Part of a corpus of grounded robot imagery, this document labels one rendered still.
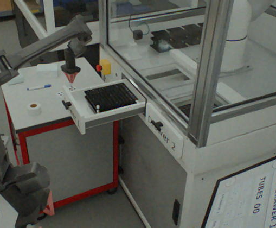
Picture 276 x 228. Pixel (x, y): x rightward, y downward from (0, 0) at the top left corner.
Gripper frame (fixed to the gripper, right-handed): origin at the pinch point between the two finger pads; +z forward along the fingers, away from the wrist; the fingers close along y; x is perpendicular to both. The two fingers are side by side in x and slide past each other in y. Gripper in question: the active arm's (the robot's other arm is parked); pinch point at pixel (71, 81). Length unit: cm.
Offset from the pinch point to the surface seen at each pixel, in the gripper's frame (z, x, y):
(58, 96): 6.1, 9.5, 0.1
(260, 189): -26, 31, -116
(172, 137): -5, 6, -73
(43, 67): 3.8, -3.6, 31.0
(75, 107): -7.4, 22.7, -29.7
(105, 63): -6.5, -20.6, -6.7
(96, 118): -2.4, 17.1, -37.8
